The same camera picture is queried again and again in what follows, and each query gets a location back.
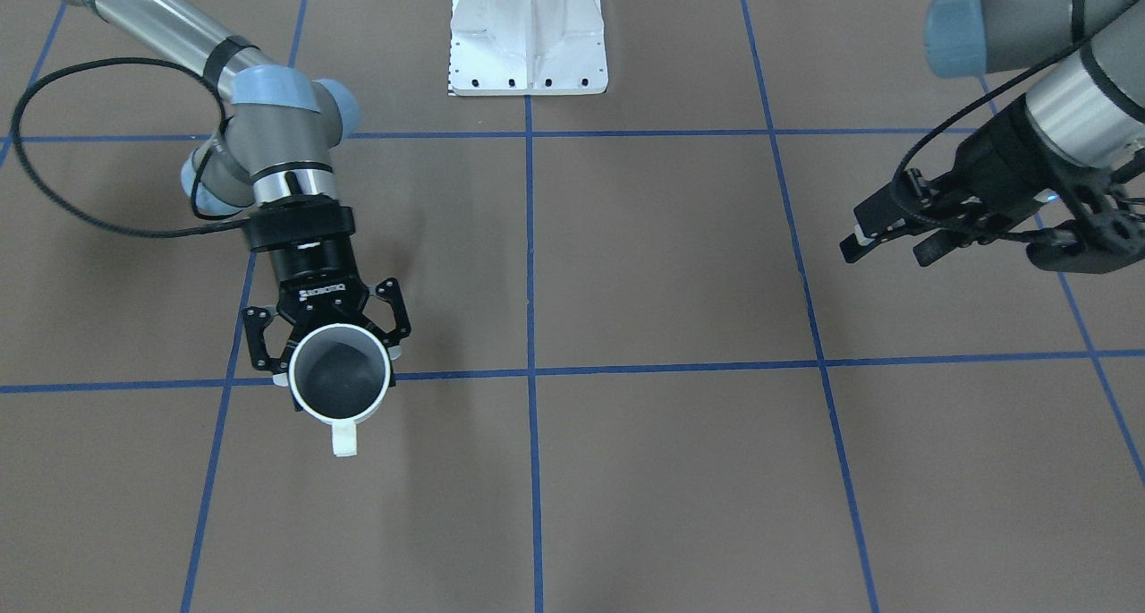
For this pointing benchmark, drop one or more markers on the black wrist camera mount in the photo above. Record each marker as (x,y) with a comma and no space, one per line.
(275,228)

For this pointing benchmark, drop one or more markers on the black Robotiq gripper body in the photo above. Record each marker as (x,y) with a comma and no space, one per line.
(315,264)

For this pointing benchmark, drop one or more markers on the white plastic mug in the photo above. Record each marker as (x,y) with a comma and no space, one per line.
(340,375)

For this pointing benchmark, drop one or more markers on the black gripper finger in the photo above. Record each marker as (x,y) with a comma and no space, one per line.
(389,292)
(909,205)
(256,321)
(940,242)

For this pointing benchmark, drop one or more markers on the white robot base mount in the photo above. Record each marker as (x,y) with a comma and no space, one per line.
(508,48)

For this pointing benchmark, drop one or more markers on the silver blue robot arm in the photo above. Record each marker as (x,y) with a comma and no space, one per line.
(1087,106)

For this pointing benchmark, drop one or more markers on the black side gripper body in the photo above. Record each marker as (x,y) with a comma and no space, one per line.
(995,155)

